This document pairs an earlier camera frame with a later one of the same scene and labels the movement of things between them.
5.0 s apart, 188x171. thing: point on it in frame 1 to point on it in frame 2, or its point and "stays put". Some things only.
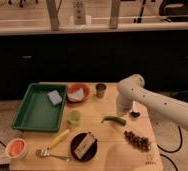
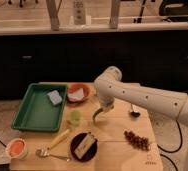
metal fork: [45, 153] stays put
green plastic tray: [41, 108] stays put
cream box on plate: [86, 143] stays put
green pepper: [115, 118] to [94, 115]
